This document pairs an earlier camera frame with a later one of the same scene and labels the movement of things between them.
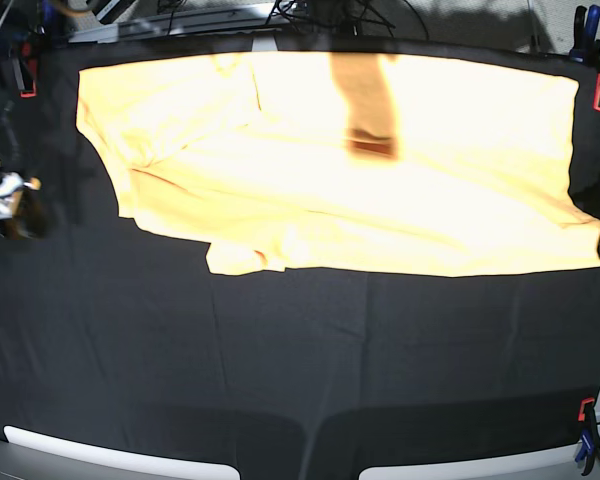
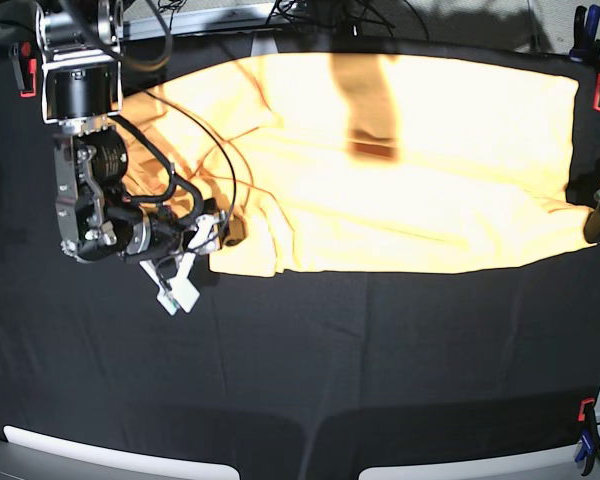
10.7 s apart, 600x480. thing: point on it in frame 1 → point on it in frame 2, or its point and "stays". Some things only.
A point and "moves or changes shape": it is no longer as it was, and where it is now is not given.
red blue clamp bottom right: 590,441 stays
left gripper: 4,208 → 182,230
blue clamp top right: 587,49 stays
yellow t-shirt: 345,163 moves or changes shape
